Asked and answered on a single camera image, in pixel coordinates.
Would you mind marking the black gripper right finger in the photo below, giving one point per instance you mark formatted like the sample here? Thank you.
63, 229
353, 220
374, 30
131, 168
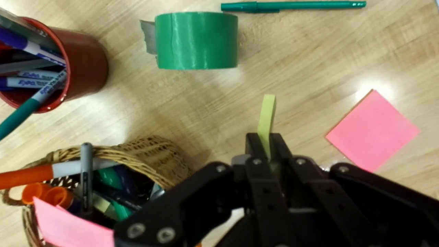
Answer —
348, 205

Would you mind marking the flat pink sticky note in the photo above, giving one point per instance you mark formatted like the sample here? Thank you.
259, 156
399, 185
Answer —
373, 130

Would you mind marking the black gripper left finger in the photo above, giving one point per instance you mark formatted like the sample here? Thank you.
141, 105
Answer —
220, 205

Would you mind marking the red mug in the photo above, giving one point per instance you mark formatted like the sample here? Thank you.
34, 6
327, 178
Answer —
84, 63

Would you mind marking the creased pink sticky note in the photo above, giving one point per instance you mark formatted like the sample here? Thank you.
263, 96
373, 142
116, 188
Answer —
69, 226

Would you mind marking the teal pen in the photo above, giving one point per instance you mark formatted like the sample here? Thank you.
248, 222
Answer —
28, 109

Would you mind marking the wicker basket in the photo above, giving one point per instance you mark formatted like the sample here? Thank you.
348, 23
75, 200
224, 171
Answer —
152, 155

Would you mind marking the blue and white marker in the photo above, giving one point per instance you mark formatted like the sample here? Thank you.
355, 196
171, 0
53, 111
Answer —
32, 45

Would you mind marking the orange and white marker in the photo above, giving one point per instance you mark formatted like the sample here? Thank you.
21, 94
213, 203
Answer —
28, 175

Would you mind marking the green marker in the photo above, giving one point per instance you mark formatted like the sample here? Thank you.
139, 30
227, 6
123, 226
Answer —
115, 192

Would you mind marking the green tape roll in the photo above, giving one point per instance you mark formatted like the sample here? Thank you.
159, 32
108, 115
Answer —
197, 41

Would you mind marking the grey marker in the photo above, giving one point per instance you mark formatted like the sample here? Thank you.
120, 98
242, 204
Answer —
87, 172

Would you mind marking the wooden table with black legs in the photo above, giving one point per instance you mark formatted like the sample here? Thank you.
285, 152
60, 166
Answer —
207, 104

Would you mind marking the green pen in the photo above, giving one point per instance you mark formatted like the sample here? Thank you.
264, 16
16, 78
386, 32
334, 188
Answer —
293, 5

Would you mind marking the yellow-green sticky notes pad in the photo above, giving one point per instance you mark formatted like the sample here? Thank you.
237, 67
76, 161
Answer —
267, 118

